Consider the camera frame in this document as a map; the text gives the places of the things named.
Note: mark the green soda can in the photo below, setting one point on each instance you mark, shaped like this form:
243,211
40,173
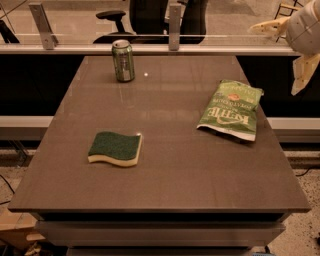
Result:
123,60

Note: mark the green jalapeno chip bag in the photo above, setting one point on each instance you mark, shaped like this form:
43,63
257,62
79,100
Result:
232,110

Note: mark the black office chair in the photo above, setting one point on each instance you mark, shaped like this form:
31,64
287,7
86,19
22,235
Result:
147,20

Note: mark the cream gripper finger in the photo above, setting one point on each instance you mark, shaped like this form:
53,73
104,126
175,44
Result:
303,69
272,28

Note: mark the center metal bracket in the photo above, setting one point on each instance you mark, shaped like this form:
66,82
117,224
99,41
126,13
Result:
174,26

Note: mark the left metal bracket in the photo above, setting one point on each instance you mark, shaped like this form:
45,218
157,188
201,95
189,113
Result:
48,39

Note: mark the metal window rail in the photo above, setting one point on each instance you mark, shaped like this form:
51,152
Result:
153,50

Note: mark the metal bracket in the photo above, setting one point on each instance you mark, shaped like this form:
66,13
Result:
174,26
48,39

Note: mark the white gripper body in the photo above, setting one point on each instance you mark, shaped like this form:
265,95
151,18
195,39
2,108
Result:
305,33

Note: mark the wooden stool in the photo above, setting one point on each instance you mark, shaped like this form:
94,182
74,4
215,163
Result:
287,7

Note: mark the green and yellow sponge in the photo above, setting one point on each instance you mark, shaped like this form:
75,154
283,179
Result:
114,148

